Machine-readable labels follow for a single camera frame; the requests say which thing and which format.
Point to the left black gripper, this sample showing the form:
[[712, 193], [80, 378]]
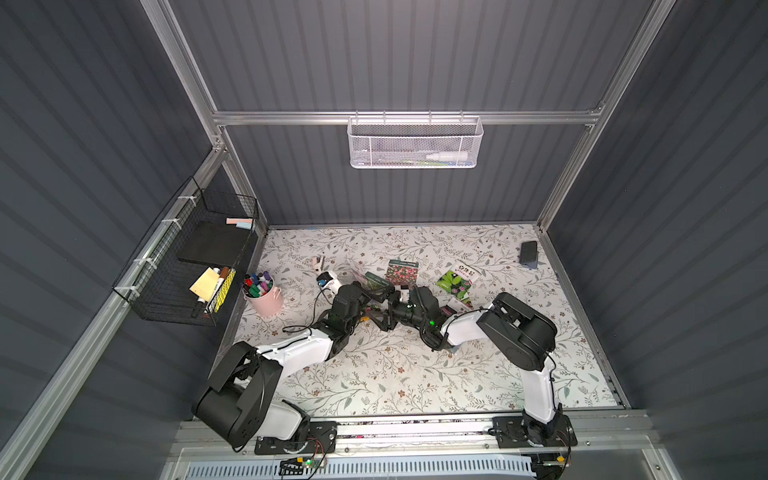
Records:
[[365, 302]]

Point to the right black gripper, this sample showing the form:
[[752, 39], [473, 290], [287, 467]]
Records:
[[398, 312]]

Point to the yellow sunflower seed packet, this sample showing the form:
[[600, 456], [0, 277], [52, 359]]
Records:
[[375, 282]]

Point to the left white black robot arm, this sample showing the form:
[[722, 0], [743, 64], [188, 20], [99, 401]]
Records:
[[237, 401]]

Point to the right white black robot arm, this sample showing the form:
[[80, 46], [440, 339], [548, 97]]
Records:
[[524, 336]]

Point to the red pink field seed packet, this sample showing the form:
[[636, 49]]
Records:
[[402, 273]]

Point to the green leaf seed packet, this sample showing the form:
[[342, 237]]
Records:
[[456, 286]]

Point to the small white pink clip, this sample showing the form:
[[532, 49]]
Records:
[[318, 263]]

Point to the pink marker cup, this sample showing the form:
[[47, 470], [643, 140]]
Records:
[[263, 295]]

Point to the black rectangular eraser block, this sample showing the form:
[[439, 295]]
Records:
[[528, 254]]

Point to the yellow sticky note pad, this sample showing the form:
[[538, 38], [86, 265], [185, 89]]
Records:
[[206, 285]]

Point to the black notebook in basket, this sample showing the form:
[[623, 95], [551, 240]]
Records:
[[214, 244]]

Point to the white bottle in basket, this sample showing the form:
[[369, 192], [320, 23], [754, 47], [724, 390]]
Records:
[[456, 157]]

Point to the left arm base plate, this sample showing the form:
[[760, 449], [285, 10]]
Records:
[[313, 438]]

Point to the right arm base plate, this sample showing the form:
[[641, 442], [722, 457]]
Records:
[[519, 431]]

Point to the white wire mesh basket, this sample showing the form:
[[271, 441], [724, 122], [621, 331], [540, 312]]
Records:
[[404, 144]]

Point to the black wire wall basket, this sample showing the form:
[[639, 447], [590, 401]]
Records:
[[187, 270]]

